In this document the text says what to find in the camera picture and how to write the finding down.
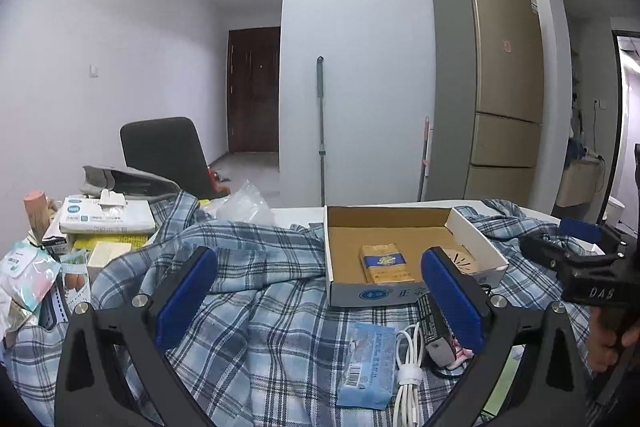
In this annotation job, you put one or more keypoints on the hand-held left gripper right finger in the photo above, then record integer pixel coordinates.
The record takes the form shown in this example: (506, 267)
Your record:
(452, 302)

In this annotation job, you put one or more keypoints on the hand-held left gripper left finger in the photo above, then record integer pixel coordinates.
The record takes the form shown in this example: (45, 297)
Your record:
(185, 299)

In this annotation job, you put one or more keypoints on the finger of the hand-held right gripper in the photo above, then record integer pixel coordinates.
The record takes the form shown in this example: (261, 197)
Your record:
(545, 249)
(580, 229)

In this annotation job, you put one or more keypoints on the small dark box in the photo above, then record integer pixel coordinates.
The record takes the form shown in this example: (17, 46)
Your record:
(431, 319)

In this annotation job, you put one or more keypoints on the white power adapter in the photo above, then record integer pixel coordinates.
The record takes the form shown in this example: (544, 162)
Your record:
(440, 352)

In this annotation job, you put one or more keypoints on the blue plaid shirt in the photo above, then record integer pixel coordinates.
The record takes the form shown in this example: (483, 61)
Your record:
(280, 307)

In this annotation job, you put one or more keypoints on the shallow cardboard box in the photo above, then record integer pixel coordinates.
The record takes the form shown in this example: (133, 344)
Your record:
(350, 247)

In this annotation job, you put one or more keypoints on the person's right hand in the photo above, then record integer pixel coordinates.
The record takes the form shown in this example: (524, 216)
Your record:
(602, 347)

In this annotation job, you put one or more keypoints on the white toilet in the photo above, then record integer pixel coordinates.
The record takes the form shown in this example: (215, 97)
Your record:
(615, 207)

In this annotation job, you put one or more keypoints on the beige sink cabinet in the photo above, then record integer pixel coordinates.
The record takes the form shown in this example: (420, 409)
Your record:
(580, 182)

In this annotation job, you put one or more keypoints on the blue hanging towel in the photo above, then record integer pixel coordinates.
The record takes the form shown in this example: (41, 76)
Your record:
(576, 152)

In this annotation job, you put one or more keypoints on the yellow cigarette pack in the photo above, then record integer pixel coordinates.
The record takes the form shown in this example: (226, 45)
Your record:
(385, 262)

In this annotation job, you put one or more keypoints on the cream box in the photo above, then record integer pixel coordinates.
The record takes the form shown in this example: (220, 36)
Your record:
(107, 257)

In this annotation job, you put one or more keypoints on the yellow book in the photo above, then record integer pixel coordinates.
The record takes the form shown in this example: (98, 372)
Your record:
(110, 241)

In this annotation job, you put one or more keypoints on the blue tissue packet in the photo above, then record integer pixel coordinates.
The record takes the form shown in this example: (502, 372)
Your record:
(365, 367)

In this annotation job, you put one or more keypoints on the clear plastic bag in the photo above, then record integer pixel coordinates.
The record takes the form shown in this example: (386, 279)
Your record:
(245, 207)

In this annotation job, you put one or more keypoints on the clear packet with orange print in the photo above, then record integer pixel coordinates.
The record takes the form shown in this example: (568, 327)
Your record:
(75, 282)

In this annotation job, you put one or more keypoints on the white tissue pack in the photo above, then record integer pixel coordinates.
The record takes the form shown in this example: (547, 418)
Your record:
(105, 217)

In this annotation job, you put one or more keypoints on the small white box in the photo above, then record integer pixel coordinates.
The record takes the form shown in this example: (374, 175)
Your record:
(56, 239)

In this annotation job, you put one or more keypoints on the dark grey chair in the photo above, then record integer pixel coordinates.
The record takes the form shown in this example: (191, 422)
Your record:
(165, 147)

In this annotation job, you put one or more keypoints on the pastel packet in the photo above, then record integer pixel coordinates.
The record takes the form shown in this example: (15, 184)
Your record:
(25, 277)

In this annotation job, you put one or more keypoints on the gold refrigerator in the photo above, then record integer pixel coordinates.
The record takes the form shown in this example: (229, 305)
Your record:
(500, 82)

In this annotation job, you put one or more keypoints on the pink cylinder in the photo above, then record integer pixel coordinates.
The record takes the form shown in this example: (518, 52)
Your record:
(35, 212)

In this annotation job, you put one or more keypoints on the dark wooden door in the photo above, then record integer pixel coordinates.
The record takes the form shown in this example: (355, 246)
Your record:
(252, 92)

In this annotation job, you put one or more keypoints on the wall outlet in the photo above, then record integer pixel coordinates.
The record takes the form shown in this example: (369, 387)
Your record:
(599, 103)

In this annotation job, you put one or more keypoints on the white light switch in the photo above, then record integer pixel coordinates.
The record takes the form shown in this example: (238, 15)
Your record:
(94, 71)

